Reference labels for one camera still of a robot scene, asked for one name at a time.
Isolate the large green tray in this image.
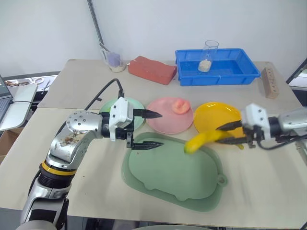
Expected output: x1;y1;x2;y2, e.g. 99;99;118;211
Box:
121;132;229;213

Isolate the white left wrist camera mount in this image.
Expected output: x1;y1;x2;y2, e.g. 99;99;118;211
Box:
108;97;135;142

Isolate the laptop computer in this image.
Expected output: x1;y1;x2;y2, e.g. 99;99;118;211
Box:
0;74;13;123

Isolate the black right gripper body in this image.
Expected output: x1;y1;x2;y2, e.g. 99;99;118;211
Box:
241;120;265;149

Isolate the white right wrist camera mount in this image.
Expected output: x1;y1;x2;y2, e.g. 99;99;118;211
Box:
240;103;271;141

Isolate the blue plastic bin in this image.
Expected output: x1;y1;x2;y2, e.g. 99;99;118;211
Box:
175;48;262;87

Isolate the clear glass with grains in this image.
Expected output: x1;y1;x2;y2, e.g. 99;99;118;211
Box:
197;40;220;73

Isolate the clear cup with purple item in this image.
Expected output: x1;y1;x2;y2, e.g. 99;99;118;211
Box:
102;48;127;73

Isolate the yellow banana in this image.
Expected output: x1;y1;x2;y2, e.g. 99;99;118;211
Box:
184;130;244;155

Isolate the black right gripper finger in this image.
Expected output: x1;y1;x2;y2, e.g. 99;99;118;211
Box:
216;136;248;145
215;120;243;132

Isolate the round pink plate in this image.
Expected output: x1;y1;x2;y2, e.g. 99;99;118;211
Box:
146;96;194;135

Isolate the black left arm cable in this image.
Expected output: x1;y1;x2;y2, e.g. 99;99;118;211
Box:
84;78;125;111

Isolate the black laptop cable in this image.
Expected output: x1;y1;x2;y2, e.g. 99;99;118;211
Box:
9;99;33;105

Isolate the wooden block with holes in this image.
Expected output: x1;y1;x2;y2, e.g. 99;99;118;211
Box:
260;67;281;100

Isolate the round green plate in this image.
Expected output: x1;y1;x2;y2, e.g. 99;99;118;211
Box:
99;96;146;131

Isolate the cardboard box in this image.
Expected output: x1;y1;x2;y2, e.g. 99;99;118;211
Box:
0;127;24;164

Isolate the round yellow plate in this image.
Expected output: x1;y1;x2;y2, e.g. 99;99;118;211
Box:
193;102;246;140

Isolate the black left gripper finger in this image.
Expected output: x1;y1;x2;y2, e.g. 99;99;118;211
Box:
133;109;164;119
126;131;165;151

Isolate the pink peach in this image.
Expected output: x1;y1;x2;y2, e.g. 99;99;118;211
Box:
173;98;191;115

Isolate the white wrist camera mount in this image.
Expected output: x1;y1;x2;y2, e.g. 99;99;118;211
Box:
240;103;271;141
108;97;135;142

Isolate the black metal frame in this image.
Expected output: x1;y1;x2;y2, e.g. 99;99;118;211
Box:
286;57;307;85

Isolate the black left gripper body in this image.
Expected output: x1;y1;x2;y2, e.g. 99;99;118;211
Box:
115;109;136;142

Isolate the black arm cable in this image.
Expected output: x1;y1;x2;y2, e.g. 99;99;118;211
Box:
84;78;125;111
253;133;307;150

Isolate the grey metal conduit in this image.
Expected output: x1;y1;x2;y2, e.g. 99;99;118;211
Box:
87;0;109;52

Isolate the red brick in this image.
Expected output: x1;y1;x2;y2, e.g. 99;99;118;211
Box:
127;56;178;86

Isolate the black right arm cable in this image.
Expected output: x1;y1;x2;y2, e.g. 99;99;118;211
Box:
253;133;307;150

